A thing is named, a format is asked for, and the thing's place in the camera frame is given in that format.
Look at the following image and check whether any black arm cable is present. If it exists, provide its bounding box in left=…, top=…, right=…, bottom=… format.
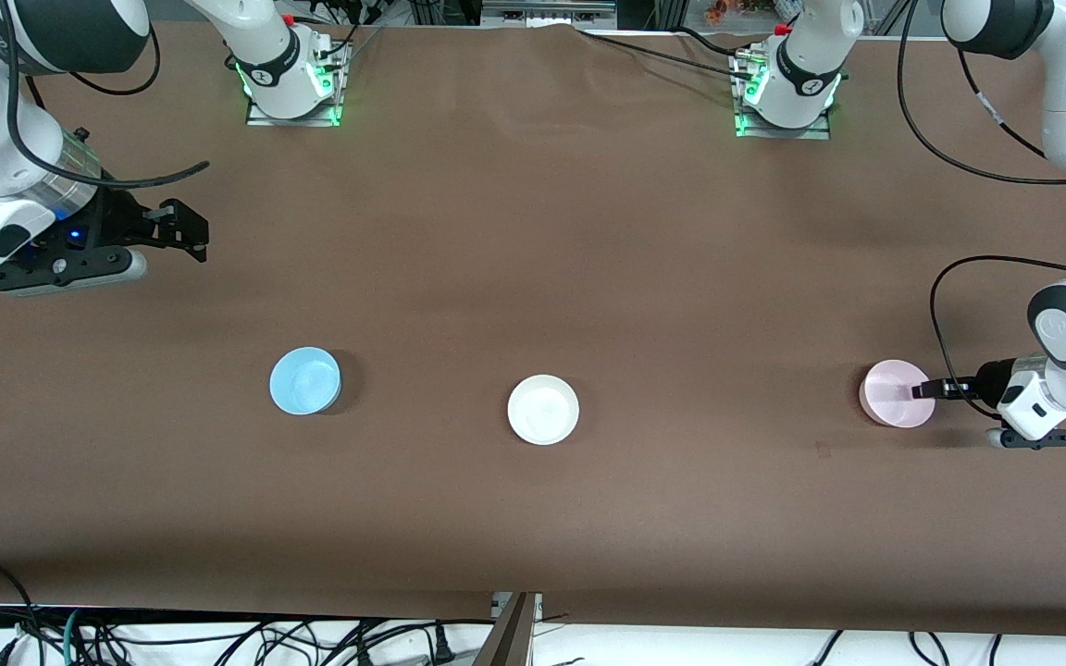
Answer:
left=898, top=0, right=1066, bottom=396
left=6, top=7, right=211, bottom=191

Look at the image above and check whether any grey metal rail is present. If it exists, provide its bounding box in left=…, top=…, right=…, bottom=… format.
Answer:
left=481, top=0, right=618, bottom=26

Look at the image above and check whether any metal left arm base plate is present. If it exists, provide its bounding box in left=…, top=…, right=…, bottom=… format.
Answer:
left=734, top=50, right=833, bottom=141

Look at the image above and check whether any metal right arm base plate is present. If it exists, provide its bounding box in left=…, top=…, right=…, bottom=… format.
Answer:
left=245, top=41, right=346, bottom=129

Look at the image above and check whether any short black table cable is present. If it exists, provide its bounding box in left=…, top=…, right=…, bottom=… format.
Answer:
left=674, top=25, right=745, bottom=56

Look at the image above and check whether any blue bowl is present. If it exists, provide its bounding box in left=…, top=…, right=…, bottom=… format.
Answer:
left=269, top=347, right=342, bottom=416

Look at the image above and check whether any white bowl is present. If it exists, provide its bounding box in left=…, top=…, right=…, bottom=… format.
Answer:
left=507, top=374, right=581, bottom=446

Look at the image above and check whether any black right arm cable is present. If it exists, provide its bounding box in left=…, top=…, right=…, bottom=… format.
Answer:
left=6, top=7, right=211, bottom=191

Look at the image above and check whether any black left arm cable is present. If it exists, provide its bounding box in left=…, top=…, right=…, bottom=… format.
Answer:
left=898, top=0, right=1066, bottom=396

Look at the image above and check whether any brown table cover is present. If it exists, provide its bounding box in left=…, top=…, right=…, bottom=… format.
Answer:
left=0, top=18, right=1066, bottom=639

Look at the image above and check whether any aluminium frame post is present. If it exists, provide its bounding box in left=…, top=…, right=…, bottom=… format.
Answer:
left=472, top=592, right=543, bottom=666

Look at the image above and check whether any pink bowl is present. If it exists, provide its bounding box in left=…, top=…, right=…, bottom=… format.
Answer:
left=859, top=360, right=937, bottom=429

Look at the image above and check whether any long black table cable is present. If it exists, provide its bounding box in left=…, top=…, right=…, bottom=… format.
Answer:
left=577, top=31, right=756, bottom=82

